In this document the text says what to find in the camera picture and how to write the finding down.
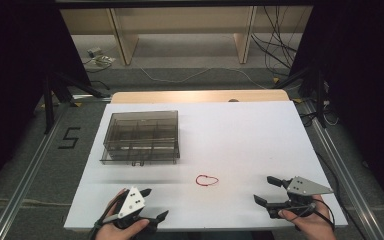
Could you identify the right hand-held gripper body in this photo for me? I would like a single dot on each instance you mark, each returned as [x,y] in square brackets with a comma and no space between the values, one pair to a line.
[305,187]

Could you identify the light wooden shelf unit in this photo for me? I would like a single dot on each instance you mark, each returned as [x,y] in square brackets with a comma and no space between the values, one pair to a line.
[126,40]

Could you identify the smoky clear plastic organizer box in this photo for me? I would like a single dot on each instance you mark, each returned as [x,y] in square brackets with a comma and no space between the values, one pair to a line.
[141,135]

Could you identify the black tripod stand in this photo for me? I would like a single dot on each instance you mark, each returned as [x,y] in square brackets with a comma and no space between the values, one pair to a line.
[49,100]
[319,96]

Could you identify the short aluminium rail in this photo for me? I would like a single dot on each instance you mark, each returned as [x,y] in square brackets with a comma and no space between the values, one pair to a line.
[90,97]

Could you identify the aluminium floor rail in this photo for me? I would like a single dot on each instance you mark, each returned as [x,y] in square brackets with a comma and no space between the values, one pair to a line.
[23,186]
[343,180]

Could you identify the black metal frame bar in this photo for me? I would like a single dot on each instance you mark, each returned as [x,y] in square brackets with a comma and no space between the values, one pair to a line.
[180,3]

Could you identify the person's left hand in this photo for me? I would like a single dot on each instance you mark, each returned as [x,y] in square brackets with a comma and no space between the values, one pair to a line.
[113,233]

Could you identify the black curtain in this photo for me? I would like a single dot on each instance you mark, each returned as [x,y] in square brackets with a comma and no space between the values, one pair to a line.
[13,83]
[370,100]

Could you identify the person's right hand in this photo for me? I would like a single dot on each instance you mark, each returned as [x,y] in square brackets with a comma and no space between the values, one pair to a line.
[313,226]

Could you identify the grey power adapter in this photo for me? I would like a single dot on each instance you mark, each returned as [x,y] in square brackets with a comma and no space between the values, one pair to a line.
[94,52]

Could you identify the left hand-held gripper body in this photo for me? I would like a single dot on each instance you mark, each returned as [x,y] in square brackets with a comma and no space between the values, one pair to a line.
[131,203]

